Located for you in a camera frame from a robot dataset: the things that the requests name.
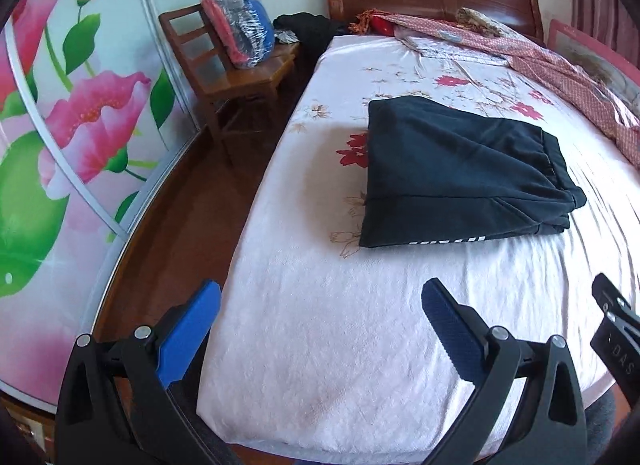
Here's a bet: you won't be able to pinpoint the pink curtain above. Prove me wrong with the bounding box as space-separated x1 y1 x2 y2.
567 0 640 66

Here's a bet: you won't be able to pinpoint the floral print wardrobe door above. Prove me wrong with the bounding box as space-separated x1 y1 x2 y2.
0 0 226 416

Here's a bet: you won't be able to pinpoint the dark navy pants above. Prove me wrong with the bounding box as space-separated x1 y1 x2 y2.
358 97 587 248

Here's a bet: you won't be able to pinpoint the plastic bag of clothes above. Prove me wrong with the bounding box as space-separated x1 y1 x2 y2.
201 0 276 70

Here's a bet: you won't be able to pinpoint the bed with floral white sheet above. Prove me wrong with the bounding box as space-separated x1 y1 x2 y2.
196 35 640 451

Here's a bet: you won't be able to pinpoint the pink checkered quilt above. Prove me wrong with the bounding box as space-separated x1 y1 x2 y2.
385 12 640 168

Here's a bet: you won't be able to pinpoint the wooden nightstand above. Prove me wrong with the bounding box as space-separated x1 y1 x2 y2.
270 41 321 96

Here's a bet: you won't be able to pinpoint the dark cloth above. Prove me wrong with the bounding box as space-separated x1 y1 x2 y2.
582 387 618 451

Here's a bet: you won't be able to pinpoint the wooden chair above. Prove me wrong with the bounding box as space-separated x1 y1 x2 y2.
158 0 296 168

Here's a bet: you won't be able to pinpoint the floral pillow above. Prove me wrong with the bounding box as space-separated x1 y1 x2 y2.
456 7 506 38

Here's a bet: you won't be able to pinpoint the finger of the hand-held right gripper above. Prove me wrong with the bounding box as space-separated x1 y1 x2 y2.
591 272 640 327

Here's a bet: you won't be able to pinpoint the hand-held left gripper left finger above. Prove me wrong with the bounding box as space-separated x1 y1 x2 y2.
55 280 236 465

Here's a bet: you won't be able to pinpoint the red cloth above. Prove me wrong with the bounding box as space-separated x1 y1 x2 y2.
372 15 401 38

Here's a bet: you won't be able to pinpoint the orange fringed cloth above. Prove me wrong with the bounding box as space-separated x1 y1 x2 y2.
348 9 381 36

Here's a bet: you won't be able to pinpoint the black clothing heap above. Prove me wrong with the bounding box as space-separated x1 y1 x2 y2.
274 12 333 58

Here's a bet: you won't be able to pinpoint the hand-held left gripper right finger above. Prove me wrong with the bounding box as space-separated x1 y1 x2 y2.
421 277 588 465

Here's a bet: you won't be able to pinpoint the silvery white pillowcase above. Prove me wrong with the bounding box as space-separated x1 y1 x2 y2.
400 27 508 66

